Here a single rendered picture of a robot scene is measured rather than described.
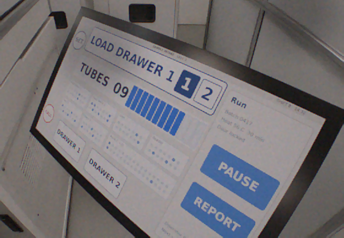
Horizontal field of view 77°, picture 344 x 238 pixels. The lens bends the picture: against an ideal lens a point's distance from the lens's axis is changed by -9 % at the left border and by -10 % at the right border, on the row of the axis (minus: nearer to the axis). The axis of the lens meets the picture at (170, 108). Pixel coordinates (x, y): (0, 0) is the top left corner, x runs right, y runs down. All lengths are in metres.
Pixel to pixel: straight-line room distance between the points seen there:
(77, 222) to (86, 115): 1.12
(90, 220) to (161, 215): 1.16
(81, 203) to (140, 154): 1.22
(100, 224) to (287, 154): 1.29
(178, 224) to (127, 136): 0.16
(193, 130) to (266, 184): 0.12
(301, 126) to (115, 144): 0.28
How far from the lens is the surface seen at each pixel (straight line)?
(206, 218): 0.35
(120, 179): 0.41
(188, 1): 3.78
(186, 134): 0.34
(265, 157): 0.32
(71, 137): 0.49
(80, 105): 0.47
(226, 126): 0.32
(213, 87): 0.33
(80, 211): 1.55
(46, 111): 0.56
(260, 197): 0.32
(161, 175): 0.36
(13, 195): 0.91
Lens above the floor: 1.35
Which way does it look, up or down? 40 degrees down
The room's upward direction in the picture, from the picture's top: 4 degrees clockwise
